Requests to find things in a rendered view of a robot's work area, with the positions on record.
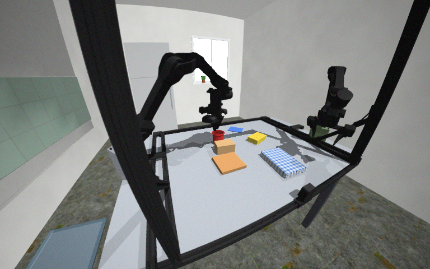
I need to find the tan box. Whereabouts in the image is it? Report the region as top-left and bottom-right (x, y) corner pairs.
(214, 139), (235, 155)

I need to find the red cup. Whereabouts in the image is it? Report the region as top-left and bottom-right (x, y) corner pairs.
(212, 130), (225, 143)

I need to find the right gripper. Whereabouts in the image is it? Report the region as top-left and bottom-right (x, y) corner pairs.
(307, 116), (356, 146)

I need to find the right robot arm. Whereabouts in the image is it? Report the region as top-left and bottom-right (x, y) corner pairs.
(317, 66), (353, 122)

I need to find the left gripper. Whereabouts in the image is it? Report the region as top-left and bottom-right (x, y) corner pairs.
(202, 102), (227, 131)

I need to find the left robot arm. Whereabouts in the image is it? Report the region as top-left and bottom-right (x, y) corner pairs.
(137, 52), (233, 141)

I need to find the yellow sponge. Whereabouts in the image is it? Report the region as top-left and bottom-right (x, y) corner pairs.
(247, 132), (266, 145)

